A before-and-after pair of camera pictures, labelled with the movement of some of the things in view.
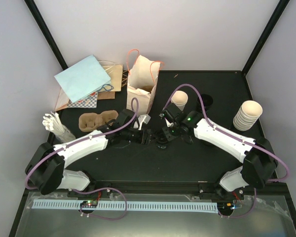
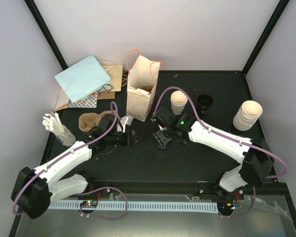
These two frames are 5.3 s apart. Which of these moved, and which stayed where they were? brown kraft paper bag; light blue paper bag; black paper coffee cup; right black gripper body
Moved: right black gripper body
Stayed: black paper coffee cup; light blue paper bag; brown kraft paper bag
